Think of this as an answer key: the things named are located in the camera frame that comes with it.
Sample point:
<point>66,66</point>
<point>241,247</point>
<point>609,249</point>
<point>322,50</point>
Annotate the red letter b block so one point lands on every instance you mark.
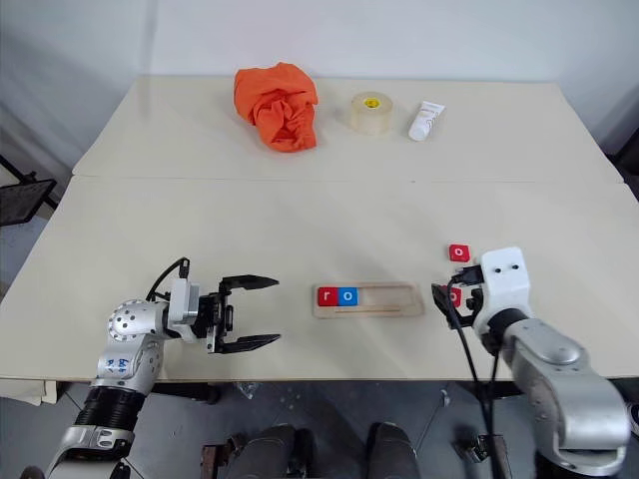
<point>454,298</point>

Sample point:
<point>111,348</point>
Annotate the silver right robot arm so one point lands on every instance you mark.
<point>559,379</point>

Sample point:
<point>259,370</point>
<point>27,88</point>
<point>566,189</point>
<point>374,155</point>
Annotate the red letter r block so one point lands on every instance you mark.
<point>327,295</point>

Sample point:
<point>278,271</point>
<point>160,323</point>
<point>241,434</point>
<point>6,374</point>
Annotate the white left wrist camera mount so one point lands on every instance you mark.
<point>185,299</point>

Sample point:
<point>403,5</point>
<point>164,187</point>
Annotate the black metal stand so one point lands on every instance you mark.
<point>20,199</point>

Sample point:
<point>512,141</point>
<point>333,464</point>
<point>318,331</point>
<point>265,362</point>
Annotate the white cream tube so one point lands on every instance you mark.
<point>424,122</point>

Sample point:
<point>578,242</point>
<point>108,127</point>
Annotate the clear tape roll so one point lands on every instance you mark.
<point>369,117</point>

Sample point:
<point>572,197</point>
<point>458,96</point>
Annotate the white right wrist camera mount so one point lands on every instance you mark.
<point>504,287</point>

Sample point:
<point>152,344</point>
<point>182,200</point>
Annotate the blue letter o block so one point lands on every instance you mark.
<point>348,296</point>

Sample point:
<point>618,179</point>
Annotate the crumpled orange cloth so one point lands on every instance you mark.
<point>274,110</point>

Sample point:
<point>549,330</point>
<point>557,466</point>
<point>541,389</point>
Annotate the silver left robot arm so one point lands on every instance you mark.
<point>127,322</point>

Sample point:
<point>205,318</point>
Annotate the red letter o block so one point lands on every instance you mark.
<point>458,252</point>

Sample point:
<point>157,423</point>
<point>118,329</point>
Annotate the wooden letter tray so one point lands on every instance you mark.
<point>389,297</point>

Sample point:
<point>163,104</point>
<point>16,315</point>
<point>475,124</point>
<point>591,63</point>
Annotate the dark rounded shape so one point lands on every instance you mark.
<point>269,451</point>

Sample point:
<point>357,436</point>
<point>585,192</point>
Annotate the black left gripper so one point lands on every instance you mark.
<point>214,319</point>

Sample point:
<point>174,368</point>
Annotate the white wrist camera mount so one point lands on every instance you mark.
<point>504,287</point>
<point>185,299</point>

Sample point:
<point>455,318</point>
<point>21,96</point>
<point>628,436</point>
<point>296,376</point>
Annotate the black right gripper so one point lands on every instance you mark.
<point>473,294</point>

